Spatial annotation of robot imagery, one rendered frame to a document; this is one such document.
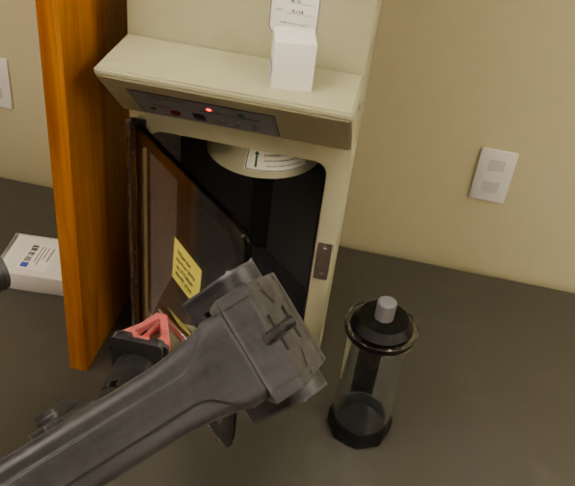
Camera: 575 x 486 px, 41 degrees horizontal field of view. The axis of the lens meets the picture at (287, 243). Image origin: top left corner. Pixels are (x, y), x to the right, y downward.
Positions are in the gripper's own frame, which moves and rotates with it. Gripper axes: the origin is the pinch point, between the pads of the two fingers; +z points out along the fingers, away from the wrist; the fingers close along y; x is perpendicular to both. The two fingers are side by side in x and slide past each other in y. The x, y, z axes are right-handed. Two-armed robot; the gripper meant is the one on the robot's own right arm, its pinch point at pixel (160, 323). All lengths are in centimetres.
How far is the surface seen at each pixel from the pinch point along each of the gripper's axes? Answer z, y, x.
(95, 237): 17.1, -1.7, 16.4
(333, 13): 19.7, 39.0, -15.4
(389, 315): 11.1, 0.2, -30.3
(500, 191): 62, -6, -49
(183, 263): 7.0, 5.3, -1.0
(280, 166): 22.6, 14.1, -10.5
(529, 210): 63, -10, -56
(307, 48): 11.8, 37.2, -13.7
